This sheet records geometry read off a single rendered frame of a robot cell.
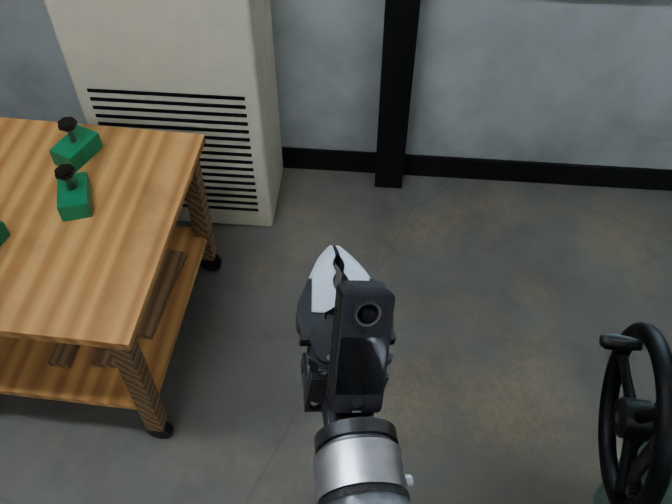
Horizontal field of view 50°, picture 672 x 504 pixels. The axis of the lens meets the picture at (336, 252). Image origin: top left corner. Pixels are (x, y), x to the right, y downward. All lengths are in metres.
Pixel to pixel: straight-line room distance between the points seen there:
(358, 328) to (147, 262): 1.12
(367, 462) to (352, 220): 1.86
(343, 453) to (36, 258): 1.26
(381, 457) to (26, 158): 1.55
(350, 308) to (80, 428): 1.58
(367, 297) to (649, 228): 2.07
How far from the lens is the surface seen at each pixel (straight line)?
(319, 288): 0.68
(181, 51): 1.97
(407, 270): 2.28
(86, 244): 1.74
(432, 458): 1.97
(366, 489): 0.58
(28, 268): 1.74
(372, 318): 0.58
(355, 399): 0.62
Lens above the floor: 1.79
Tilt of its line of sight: 51 degrees down
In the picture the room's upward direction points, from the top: straight up
